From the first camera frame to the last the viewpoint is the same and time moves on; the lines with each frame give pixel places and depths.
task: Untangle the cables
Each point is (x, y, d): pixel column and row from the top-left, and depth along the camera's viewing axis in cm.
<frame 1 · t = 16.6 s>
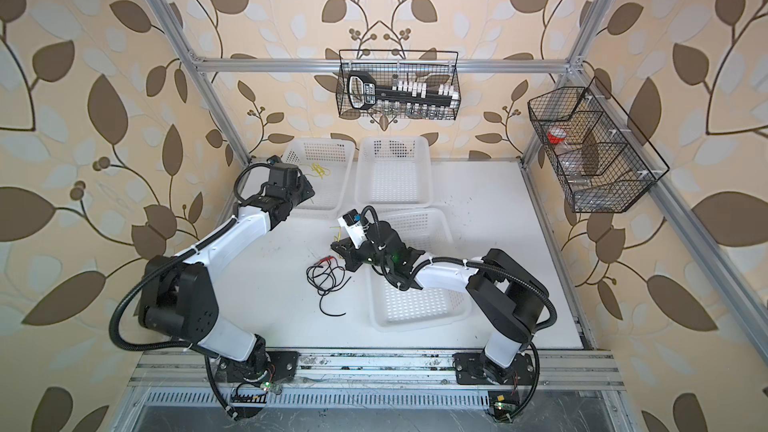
left hand: (307, 180, 89), fingers closed
right hand: (332, 247, 79), fingers closed
back left white basket: (327, 161, 122), on the table
back middle white basket: (393, 172, 118), on the table
front white plastic basket: (427, 307, 86), on the table

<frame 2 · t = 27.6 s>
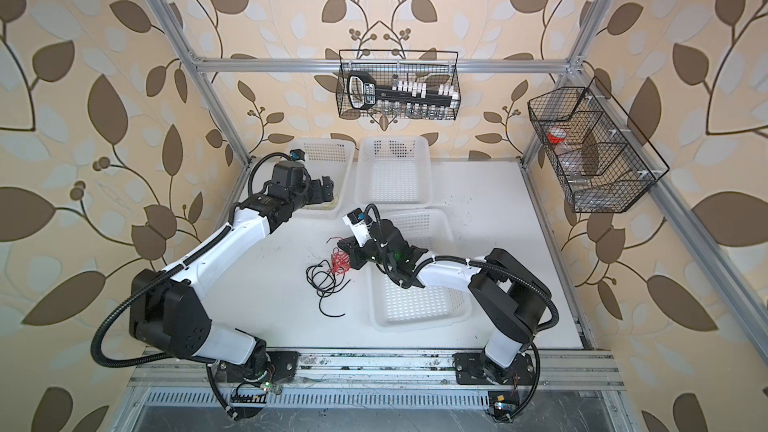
left hand: (320, 181, 84), fingers open
right hand: (338, 245, 81), fingers closed
the named things where they were.

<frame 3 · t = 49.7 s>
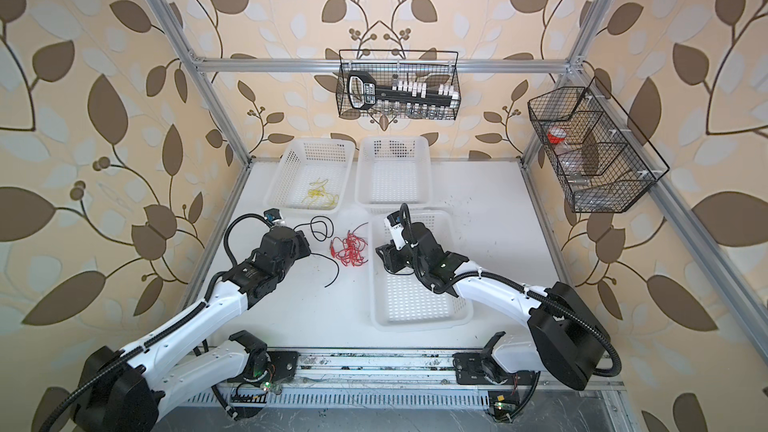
left hand: (302, 232, 83), fingers closed
right hand: (384, 248, 82), fingers open
the named things where they were.

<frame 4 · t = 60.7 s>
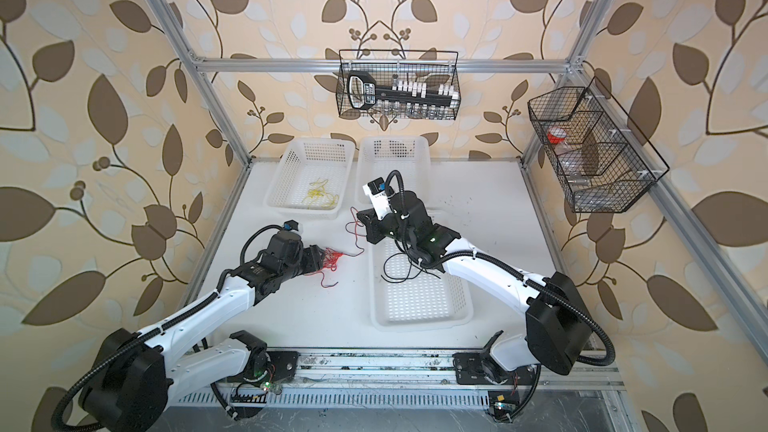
left hand: (319, 252, 86), fingers open
right hand: (358, 216, 76), fingers closed
the named things where they were.

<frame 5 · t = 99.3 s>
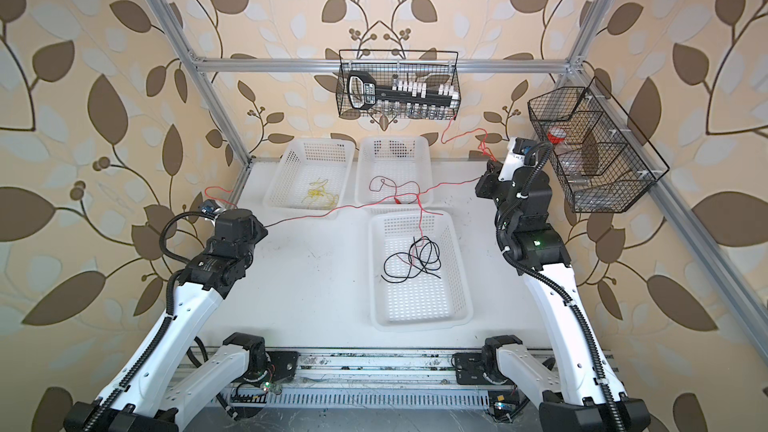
left hand: (247, 219, 76), fingers closed
right hand: (494, 164, 67), fingers closed
red alligator clip lead: (406, 182, 114), point 2 cm above the table
the other named things where they were.

